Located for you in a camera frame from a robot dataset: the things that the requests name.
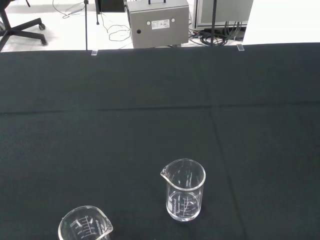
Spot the white framed cabinet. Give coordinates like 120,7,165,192
194,0,254,29

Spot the grey metal control box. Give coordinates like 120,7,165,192
124,0,190,49

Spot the black office chair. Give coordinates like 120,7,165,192
0,0,49,52

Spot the thin black stand pole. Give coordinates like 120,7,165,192
211,0,217,47
83,0,90,52

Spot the black cable bundle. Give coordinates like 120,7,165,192
187,21,247,48

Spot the black bench cloth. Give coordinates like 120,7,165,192
0,42,320,240

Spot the thin white floor cable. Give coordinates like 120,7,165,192
99,13,131,44

